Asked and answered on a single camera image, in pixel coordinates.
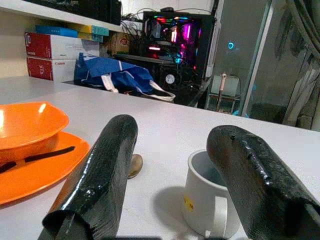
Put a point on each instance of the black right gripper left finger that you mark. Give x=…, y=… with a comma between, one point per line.
x=100, y=175

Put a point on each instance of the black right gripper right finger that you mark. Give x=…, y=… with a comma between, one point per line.
x=262, y=187

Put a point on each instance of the white ceramic mug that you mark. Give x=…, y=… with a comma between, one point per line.
x=205, y=200

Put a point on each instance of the orange plastic bowl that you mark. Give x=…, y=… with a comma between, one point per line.
x=25, y=125

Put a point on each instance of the brass metal spoon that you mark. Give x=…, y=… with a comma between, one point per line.
x=136, y=166

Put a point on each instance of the orange plastic plate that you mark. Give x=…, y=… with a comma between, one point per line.
x=50, y=172

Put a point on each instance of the black strip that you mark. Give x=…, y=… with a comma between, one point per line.
x=50, y=153

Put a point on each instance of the red white cardboard box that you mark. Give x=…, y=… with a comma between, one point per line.
x=62, y=46
x=50, y=68

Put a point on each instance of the teal yellow box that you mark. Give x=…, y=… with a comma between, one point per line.
x=97, y=32

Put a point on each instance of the flat blue box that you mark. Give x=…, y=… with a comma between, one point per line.
x=56, y=31

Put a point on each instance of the computer with coloured lights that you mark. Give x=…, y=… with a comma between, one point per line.
x=175, y=35

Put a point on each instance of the white shelf board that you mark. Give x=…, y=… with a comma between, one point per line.
x=50, y=15

